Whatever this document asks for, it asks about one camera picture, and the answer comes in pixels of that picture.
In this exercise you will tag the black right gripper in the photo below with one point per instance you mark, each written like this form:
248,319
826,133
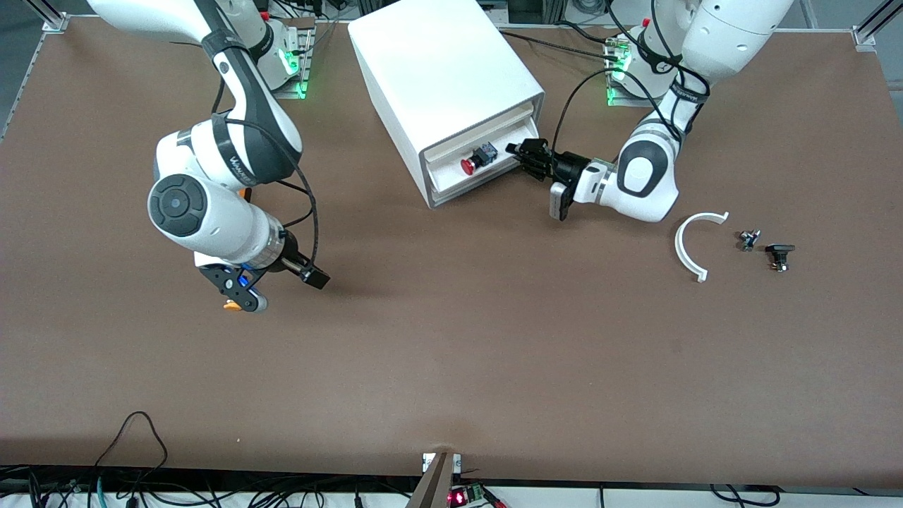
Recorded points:
294,262

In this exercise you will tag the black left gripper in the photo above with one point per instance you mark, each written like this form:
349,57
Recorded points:
562,168

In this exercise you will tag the red push button switch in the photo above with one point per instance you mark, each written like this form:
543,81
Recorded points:
478,158

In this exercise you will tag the white plastic drawer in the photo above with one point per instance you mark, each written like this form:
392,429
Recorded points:
487,125
451,176

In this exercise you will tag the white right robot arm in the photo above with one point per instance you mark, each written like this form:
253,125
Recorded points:
211,212

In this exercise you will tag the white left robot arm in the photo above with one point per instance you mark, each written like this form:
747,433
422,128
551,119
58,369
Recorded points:
649,176

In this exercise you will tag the white drawer cabinet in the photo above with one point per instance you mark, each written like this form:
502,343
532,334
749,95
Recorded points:
437,63

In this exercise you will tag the white curved plastic arc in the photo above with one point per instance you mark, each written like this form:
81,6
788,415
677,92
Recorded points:
681,247

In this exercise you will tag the small metal toggle component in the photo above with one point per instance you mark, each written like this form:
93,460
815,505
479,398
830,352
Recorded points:
748,240

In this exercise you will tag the green circuit board red LED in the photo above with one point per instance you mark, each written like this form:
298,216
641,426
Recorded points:
458,497

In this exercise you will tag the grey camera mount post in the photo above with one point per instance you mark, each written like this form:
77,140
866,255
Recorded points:
434,487

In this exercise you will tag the small black switch component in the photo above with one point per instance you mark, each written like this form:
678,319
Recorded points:
779,252

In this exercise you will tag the aluminium frame profile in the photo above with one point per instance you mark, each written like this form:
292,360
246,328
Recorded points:
51,17
875,25

